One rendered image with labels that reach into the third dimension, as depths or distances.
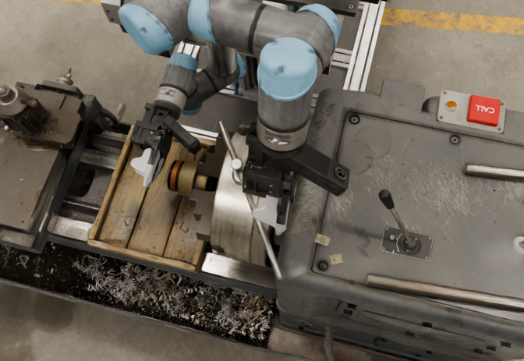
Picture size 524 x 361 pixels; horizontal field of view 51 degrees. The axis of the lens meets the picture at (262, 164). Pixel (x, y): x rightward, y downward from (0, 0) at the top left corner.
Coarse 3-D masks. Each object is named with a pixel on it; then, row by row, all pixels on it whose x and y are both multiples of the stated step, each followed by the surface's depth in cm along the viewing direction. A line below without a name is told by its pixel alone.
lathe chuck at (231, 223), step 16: (240, 144) 117; (224, 160) 115; (224, 176) 114; (224, 192) 113; (240, 192) 113; (224, 208) 114; (240, 208) 113; (224, 224) 115; (240, 224) 114; (224, 240) 117; (240, 240) 116; (224, 256) 124; (240, 256) 120
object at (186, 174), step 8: (176, 160) 130; (176, 168) 128; (184, 168) 127; (192, 168) 127; (168, 176) 128; (176, 176) 127; (184, 176) 126; (192, 176) 126; (200, 176) 127; (208, 176) 128; (168, 184) 128; (176, 184) 128; (184, 184) 127; (192, 184) 126; (200, 184) 127; (208, 184) 132; (184, 192) 128
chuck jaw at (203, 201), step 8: (192, 192) 127; (200, 192) 127; (208, 192) 127; (192, 200) 126; (200, 200) 125; (208, 200) 125; (200, 208) 124; (208, 208) 124; (200, 216) 125; (208, 216) 123; (200, 224) 122; (208, 224) 122; (200, 232) 121; (208, 232) 121; (208, 240) 124; (216, 248) 122
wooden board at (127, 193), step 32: (128, 160) 155; (192, 160) 154; (128, 192) 151; (160, 192) 151; (96, 224) 146; (128, 224) 148; (160, 224) 147; (192, 224) 147; (128, 256) 146; (160, 256) 144; (192, 256) 143
